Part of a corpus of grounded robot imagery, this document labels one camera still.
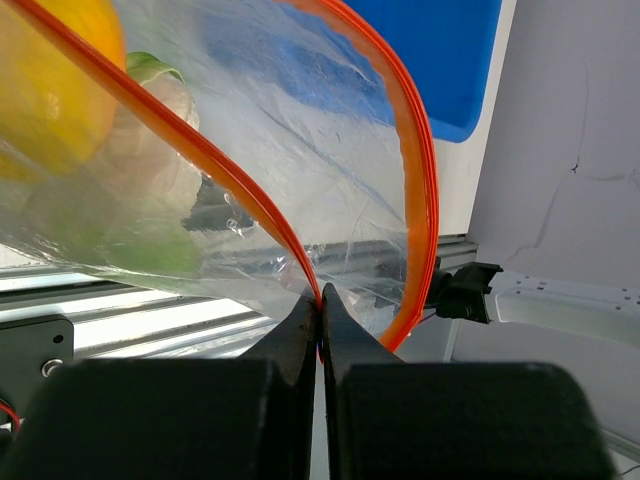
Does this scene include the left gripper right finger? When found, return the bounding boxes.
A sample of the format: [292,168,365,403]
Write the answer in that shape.
[322,285,617,479]

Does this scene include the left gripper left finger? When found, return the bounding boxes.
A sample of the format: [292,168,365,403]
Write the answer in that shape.
[1,299,317,479]

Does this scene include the clear orange zip bag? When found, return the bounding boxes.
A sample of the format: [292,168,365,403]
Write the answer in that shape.
[1,1,439,350]

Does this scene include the yellow orange mango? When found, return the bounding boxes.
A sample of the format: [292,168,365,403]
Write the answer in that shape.
[1,4,118,182]

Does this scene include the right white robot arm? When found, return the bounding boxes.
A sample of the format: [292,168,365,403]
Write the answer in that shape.
[425,262,639,348]

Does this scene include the blue plastic bin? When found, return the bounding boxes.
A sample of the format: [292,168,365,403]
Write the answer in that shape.
[197,1,502,143]

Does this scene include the aluminium front rail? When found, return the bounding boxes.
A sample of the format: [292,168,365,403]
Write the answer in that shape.
[0,234,480,361]

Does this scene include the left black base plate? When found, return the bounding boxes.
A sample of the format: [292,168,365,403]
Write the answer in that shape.
[1,314,74,411]

